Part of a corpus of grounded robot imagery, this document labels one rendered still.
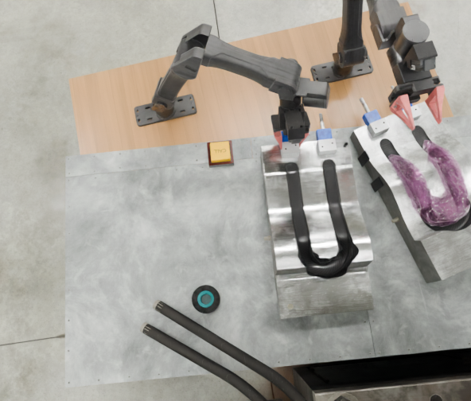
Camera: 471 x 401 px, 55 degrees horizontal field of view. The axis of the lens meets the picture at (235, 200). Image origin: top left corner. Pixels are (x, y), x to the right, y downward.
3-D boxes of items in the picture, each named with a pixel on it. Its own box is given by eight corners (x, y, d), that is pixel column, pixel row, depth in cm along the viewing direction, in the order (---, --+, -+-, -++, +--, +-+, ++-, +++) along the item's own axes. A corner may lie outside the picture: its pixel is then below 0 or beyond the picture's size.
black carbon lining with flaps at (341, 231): (282, 165, 135) (285, 154, 126) (336, 160, 135) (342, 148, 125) (298, 282, 126) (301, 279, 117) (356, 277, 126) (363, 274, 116)
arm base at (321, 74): (379, 59, 142) (373, 40, 144) (318, 73, 141) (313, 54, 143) (373, 72, 150) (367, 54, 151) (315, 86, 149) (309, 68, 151)
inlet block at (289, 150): (276, 119, 138) (277, 111, 132) (292, 117, 138) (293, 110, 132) (282, 160, 135) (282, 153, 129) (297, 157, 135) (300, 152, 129)
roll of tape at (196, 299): (211, 280, 134) (210, 279, 130) (225, 303, 132) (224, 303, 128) (188, 295, 133) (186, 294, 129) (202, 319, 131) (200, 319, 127)
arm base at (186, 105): (194, 102, 140) (189, 82, 142) (131, 116, 140) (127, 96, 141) (197, 113, 148) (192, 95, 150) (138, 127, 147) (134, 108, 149)
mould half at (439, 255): (349, 137, 144) (357, 122, 133) (422, 107, 146) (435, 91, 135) (426, 283, 131) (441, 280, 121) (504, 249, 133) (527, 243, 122)
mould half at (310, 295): (260, 157, 143) (261, 140, 130) (341, 148, 143) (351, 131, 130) (279, 318, 130) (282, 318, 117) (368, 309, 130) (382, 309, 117)
